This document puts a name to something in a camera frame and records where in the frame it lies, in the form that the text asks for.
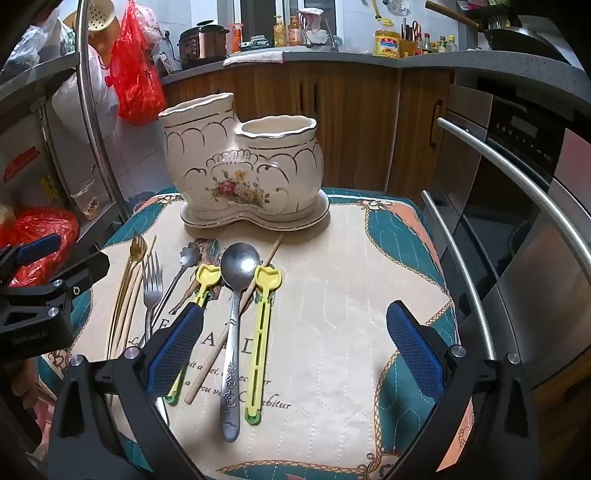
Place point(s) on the yellow cooking oil bottle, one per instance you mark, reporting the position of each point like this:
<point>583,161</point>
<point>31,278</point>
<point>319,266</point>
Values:
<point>387,44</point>

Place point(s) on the orange liquid bottle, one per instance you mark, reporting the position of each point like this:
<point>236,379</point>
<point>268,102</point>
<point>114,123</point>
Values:
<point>294,30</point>

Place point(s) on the red detergent bottle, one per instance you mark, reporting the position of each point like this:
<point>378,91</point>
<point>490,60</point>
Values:
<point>237,37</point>

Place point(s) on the silver flower-shaped spoon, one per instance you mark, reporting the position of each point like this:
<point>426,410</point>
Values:
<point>187,254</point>

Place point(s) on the pink dish cloth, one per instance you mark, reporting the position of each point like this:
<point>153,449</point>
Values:
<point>254,57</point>

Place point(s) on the wooden knife block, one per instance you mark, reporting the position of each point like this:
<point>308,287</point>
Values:
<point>408,46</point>

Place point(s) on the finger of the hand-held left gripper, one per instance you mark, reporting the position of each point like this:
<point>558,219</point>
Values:
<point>39,247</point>
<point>87,270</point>

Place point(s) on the cream floral ceramic utensil holder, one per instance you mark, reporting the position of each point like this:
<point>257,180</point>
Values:
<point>240,184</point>

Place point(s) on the wooden base cabinets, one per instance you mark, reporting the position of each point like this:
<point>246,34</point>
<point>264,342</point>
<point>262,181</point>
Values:
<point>346,124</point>

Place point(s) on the black oven control panel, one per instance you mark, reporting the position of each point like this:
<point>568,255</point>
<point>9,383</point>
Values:
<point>526,124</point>

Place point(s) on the white plastic bag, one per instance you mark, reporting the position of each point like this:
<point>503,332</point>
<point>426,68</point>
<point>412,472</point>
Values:
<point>87,101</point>

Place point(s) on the yellow plastic training chopstick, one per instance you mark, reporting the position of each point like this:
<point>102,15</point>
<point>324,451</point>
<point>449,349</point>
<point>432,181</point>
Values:
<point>207,276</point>
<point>268,279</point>

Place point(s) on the row of condiment bottles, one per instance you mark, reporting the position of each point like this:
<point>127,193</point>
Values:
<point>438,45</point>

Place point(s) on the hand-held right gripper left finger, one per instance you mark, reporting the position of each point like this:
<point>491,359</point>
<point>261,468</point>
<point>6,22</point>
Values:
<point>175,341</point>

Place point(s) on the red plastic bag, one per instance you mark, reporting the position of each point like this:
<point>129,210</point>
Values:
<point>136,78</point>
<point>41,226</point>

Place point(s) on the glass cup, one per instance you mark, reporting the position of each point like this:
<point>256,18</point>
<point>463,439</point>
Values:
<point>85,198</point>

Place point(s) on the printed beige teal table mat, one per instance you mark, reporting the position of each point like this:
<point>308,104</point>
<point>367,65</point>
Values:
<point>332,300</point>

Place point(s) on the large embossed steel spoon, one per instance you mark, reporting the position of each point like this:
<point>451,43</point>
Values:
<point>240,267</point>

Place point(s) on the silver fork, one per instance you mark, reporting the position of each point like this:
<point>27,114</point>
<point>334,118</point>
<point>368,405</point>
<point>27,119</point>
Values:
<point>152,279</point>

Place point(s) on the copper black pressure cooker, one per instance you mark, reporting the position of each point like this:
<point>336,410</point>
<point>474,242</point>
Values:
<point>203,44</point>

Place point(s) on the green box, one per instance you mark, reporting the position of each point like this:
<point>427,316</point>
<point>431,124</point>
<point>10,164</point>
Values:
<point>254,45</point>

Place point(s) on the kitchen window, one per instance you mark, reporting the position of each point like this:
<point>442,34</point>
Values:
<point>277,9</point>

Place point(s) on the yellow liquid bottle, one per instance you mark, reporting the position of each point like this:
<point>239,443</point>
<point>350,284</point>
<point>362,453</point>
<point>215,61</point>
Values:
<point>278,30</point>

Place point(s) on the yellow colander ladle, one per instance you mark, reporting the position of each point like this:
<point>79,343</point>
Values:
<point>99,18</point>

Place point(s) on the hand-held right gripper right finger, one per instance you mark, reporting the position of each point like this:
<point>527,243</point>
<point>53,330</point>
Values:
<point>415,350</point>

